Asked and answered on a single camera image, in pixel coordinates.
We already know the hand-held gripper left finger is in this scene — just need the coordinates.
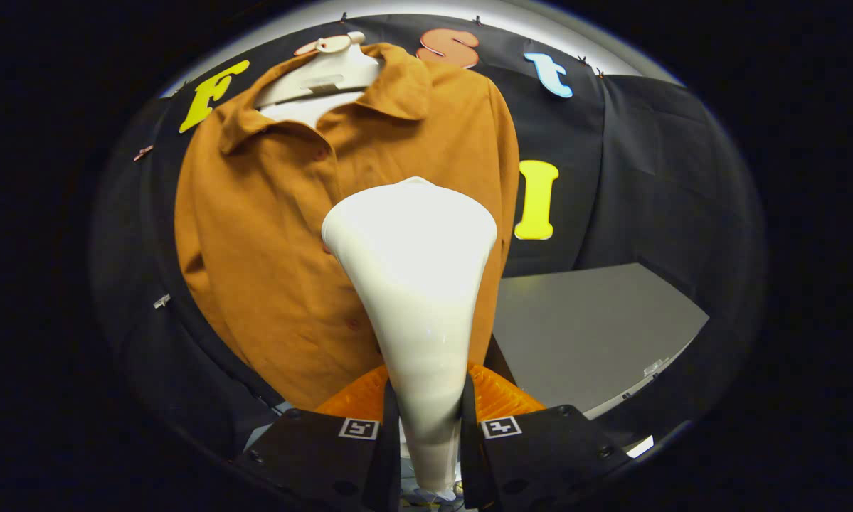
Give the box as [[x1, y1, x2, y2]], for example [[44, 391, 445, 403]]
[[233, 363, 402, 512]]

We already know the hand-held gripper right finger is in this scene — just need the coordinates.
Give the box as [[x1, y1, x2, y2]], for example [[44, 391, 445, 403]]
[[460, 361, 633, 512]]

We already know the white garment steamer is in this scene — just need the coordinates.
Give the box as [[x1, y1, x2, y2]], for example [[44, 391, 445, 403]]
[[321, 176, 499, 502]]

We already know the brown button shirt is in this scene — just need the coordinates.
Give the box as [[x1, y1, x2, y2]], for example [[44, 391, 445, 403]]
[[174, 41, 521, 412]]

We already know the black backdrop cloth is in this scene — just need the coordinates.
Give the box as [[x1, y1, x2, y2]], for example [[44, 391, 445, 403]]
[[90, 13, 767, 463]]

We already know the white mannequin torso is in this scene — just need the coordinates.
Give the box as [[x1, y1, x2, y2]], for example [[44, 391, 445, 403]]
[[254, 31, 385, 130]]

